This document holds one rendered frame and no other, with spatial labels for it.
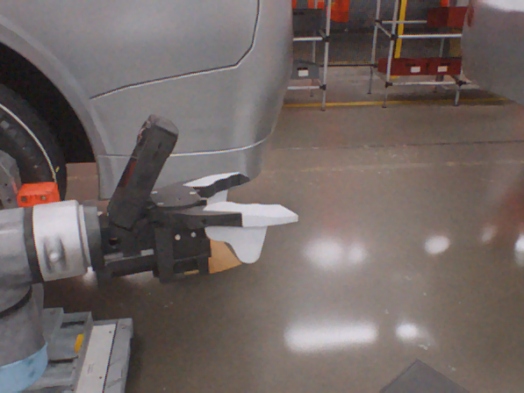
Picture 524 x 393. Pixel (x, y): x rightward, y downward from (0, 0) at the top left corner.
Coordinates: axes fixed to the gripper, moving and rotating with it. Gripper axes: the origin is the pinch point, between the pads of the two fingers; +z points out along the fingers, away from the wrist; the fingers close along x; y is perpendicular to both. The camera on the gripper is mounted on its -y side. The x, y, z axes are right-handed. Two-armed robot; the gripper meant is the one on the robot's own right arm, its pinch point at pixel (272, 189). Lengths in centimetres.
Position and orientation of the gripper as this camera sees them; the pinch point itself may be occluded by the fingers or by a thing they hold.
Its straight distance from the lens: 54.3
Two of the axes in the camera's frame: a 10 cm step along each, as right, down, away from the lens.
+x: 3.5, 2.9, -8.9
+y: 0.3, 9.5, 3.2
